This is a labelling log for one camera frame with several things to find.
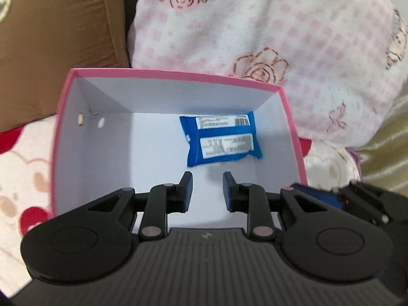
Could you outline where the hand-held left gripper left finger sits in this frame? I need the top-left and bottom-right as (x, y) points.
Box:
(86, 171), (194, 241)

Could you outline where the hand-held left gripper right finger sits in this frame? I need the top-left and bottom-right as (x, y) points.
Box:
(222, 171), (332, 241)

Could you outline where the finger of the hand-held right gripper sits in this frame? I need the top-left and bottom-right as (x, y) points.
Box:
(290, 182), (347, 210)
(337, 180), (408, 225)

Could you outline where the blue snack packet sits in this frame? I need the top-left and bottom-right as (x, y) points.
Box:
(179, 111), (264, 167)

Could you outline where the pink cardboard box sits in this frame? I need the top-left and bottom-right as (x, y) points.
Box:
(51, 68), (309, 234)

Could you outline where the olive satin fabric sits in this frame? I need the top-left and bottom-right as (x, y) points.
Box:
(355, 92), (408, 192)

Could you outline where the pink checkered floral blanket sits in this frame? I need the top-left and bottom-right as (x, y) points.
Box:
(128, 0), (408, 150)

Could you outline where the brown embroidered pillow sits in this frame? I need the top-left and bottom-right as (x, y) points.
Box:
(0, 0), (130, 133)

